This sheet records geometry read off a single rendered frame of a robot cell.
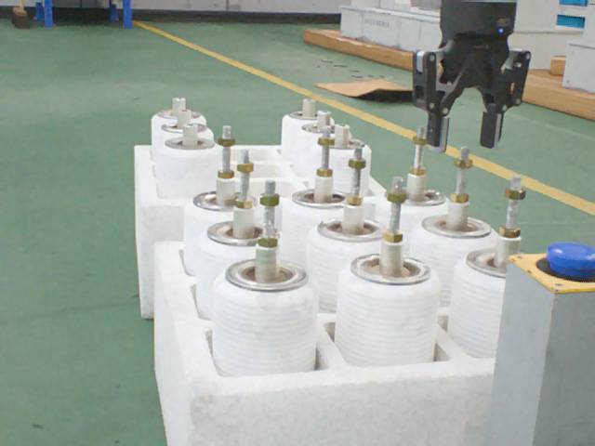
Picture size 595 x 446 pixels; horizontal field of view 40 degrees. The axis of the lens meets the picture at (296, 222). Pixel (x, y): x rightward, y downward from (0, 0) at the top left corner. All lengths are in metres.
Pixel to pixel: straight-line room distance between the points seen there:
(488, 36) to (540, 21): 3.27
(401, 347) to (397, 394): 0.04
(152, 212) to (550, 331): 0.72
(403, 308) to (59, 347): 0.59
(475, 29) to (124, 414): 0.59
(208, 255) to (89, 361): 0.37
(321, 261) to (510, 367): 0.27
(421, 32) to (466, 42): 3.61
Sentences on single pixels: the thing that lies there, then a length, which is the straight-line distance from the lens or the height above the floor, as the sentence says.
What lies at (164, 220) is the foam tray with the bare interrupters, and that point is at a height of 0.16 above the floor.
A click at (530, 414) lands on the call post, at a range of 0.65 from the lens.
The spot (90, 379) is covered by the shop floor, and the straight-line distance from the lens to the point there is 1.11.
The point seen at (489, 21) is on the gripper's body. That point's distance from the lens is 0.85.
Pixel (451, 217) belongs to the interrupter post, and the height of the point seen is 0.26.
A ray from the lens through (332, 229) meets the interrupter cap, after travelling 0.88.
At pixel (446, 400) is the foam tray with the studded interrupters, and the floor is 0.15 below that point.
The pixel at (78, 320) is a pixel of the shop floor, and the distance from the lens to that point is 1.28.
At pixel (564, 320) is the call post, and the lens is 0.62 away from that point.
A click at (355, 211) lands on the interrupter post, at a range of 0.87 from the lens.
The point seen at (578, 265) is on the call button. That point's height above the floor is 0.32.
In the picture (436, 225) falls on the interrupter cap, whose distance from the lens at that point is 0.92.
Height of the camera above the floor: 0.52
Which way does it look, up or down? 18 degrees down
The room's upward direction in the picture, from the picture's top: 3 degrees clockwise
